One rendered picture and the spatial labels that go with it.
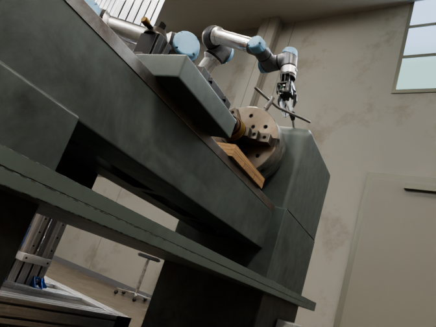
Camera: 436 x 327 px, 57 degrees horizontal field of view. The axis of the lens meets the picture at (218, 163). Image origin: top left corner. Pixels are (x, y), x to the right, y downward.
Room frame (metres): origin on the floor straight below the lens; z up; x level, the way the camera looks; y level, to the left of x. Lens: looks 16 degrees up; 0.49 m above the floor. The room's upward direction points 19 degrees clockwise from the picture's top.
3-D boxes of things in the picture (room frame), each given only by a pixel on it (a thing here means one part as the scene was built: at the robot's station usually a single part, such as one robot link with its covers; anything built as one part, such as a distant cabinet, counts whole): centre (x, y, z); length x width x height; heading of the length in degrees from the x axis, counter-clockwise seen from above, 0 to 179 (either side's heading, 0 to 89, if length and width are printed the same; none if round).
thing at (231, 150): (1.38, 0.05, 0.89); 0.36 x 0.30 x 0.04; 60
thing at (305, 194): (1.97, -0.27, 1.06); 0.59 x 0.48 x 0.39; 150
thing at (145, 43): (1.10, 0.30, 1.07); 0.07 x 0.07 x 0.10; 60
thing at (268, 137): (1.50, -0.13, 1.08); 0.12 x 0.11 x 0.05; 60
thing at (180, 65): (1.03, 0.29, 0.90); 0.53 x 0.30 x 0.06; 60
